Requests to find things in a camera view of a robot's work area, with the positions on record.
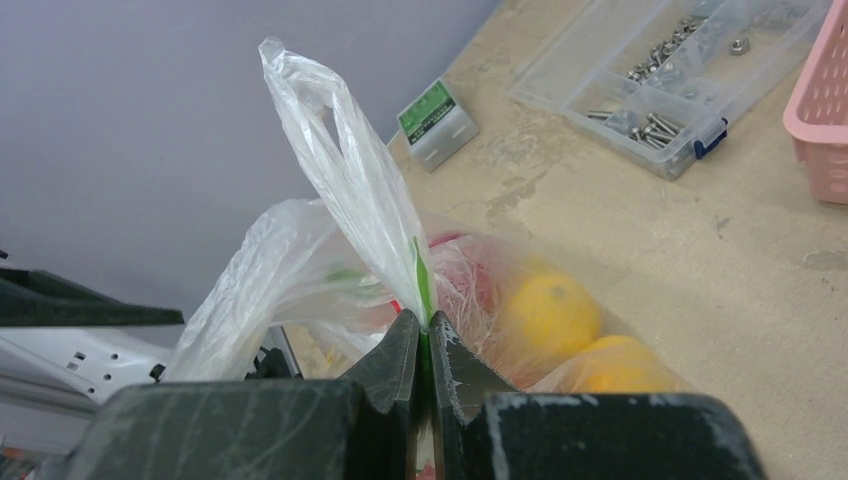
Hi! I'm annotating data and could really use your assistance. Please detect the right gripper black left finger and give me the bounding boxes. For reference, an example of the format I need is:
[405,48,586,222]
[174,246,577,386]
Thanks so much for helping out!
[66,312,419,479]

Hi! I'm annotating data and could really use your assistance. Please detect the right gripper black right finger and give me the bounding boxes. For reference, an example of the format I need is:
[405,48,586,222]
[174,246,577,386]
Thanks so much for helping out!
[429,312,767,479]

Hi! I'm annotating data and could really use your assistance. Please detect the clear plastic bag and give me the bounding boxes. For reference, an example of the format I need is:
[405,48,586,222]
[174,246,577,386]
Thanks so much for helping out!
[162,36,697,395]

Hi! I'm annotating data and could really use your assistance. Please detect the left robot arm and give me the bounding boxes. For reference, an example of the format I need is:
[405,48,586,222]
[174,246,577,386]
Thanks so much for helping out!
[1,255,302,457]

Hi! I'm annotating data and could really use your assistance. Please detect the yellow fake lemon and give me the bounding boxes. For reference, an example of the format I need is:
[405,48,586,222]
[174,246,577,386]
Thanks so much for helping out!
[501,271,602,364]

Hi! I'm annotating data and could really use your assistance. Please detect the orange fake fruit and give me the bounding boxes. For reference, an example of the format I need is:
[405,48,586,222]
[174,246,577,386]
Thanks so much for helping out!
[564,335,679,393]

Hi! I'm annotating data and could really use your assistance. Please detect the green label small box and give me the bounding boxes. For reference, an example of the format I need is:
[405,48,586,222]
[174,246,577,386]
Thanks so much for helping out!
[397,77,480,173]

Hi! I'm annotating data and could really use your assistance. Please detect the pink plastic basket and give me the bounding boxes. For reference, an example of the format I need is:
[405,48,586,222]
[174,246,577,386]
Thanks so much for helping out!
[783,0,847,205]

